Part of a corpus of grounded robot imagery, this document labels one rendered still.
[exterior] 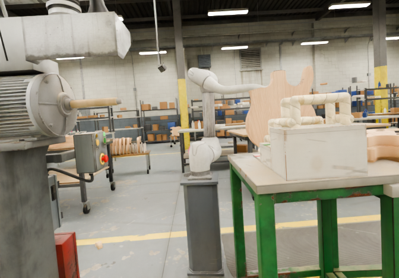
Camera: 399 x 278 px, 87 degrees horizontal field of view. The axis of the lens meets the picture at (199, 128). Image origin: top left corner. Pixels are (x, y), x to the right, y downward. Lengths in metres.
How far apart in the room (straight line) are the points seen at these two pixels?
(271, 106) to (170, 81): 11.13
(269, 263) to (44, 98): 0.97
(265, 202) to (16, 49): 1.03
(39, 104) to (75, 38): 0.26
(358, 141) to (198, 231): 1.23
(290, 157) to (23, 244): 1.03
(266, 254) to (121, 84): 12.16
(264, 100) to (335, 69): 13.57
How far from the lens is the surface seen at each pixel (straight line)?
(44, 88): 0.95
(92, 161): 1.20
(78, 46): 0.84
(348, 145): 0.85
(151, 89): 12.20
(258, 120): 1.10
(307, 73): 1.20
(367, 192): 0.94
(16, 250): 1.12
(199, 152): 1.57
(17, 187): 1.07
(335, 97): 0.83
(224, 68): 12.31
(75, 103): 0.98
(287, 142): 0.75
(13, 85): 1.01
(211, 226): 1.69
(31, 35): 0.93
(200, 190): 1.59
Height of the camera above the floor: 1.16
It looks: 3 degrees down
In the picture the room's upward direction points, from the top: 4 degrees counter-clockwise
